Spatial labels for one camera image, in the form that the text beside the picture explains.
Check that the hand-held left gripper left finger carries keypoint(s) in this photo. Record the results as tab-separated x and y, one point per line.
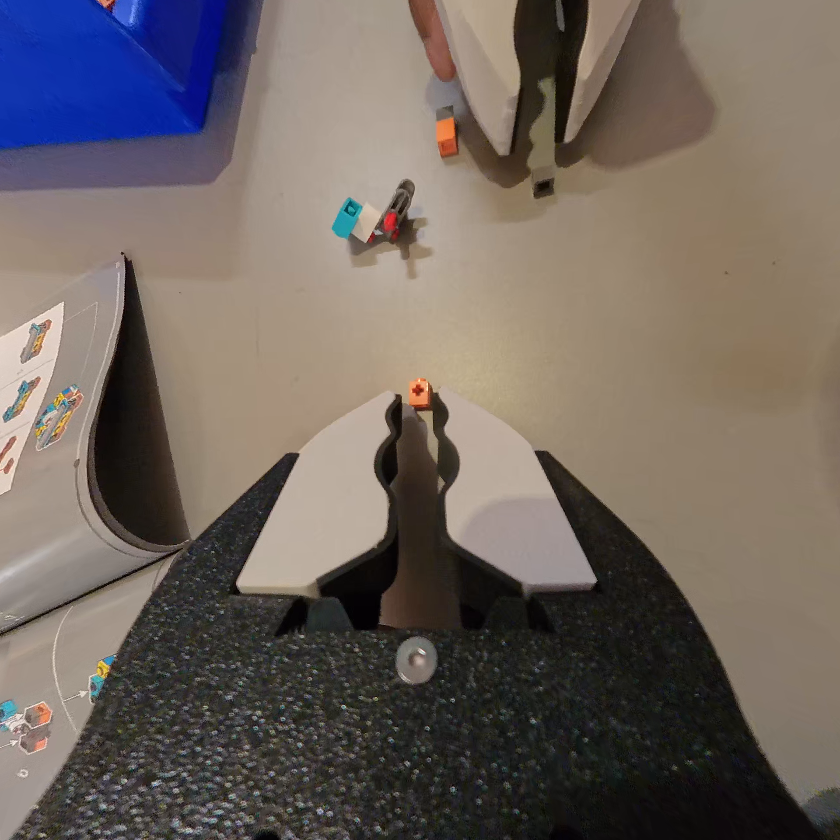
321	518

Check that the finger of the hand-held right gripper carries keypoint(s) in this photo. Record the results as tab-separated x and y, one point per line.
482	59
604	46

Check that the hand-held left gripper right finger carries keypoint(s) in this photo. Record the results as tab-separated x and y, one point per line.
518	525

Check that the orange toy brick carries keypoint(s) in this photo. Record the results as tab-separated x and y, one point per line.
447	138
420	392

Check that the teal grey red brick assembly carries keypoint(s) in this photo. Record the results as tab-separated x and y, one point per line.
344	220

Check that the grey desk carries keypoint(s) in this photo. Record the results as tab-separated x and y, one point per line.
590	295

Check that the person's right hand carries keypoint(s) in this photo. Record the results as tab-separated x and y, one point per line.
436	46

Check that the grey instruction booklet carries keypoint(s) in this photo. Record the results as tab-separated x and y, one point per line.
46	571

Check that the blue plastic bin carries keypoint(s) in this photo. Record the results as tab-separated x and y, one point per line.
98	65

